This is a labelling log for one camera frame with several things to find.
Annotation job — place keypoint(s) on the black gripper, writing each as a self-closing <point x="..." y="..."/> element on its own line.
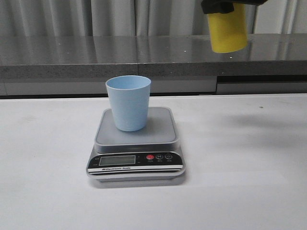
<point x="225" y="6"/>

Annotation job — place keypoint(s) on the yellow squeeze bottle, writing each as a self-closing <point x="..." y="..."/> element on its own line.
<point x="228" y="32"/>

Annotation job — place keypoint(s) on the light blue plastic cup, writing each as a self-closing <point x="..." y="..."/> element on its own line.
<point x="129" y="99"/>

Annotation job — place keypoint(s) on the digital kitchen scale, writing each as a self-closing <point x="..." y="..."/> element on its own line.
<point x="150" y="156"/>

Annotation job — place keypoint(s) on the grey cabinet drawer front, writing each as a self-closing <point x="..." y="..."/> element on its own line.
<point x="261" y="88"/>

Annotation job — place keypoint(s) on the grey stone counter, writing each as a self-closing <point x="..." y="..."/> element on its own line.
<point x="158" y="57"/>

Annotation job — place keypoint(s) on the grey curtain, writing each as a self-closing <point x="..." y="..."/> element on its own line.
<point x="138" y="18"/>

